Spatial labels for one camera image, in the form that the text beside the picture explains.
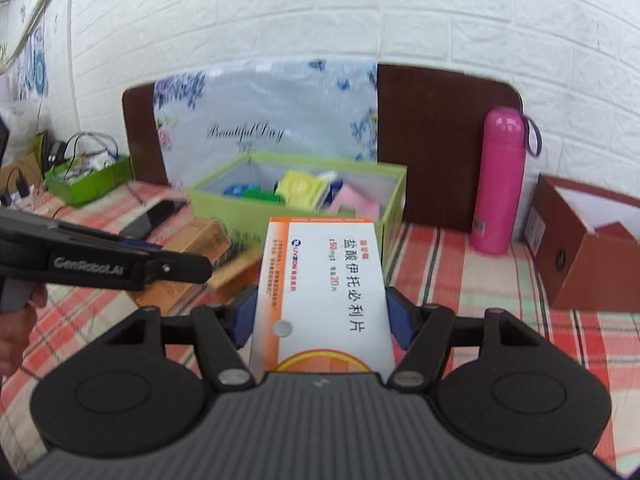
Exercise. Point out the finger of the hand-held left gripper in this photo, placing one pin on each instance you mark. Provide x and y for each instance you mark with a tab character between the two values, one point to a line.
115	242
180	267

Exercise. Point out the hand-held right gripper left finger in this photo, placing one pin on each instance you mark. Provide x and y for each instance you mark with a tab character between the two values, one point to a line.
245	315

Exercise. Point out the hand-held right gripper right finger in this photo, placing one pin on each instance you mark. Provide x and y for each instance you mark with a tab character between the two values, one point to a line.
397	315

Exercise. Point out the tan cardboard small box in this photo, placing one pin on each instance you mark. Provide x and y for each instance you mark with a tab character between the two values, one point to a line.
195	240
232	277

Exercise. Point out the light green cardboard box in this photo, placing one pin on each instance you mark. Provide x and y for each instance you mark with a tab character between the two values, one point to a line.
220	210

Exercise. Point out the white orange medicine box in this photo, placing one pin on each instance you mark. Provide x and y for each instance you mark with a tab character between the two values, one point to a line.
320	280

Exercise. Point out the blue square plastic box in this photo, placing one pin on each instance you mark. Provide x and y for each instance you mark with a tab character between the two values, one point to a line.
235	191

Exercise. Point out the dark green box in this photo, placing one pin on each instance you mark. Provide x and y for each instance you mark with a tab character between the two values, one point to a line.
262	195

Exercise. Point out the yellow green packet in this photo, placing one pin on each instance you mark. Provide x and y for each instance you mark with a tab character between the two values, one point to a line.
300	187

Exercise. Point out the person's left hand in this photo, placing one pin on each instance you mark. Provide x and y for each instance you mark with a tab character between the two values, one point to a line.
15	340

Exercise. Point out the black smartphone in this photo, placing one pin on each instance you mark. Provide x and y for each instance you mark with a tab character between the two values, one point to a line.
160	212

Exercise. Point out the small green tray box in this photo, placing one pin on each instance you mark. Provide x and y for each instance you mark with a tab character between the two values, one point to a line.
90	187

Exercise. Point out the plaid bedsheet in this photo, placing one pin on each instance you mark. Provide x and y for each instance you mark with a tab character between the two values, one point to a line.
475	280

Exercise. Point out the black small device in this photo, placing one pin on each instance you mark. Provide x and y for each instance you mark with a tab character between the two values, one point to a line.
20	182

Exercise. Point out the pink thermos bottle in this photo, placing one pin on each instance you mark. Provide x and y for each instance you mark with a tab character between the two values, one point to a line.
500	185

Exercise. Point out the brown wooden headboard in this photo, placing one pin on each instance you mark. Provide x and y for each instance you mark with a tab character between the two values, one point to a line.
440	150

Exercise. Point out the floral plastic bag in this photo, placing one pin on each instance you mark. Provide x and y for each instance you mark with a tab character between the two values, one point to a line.
260	105

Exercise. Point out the brown cardboard box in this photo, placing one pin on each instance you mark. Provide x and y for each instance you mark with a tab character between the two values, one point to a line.
585	270

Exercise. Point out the blue wall sticker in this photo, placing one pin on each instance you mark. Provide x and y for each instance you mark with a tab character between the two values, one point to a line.
35	67

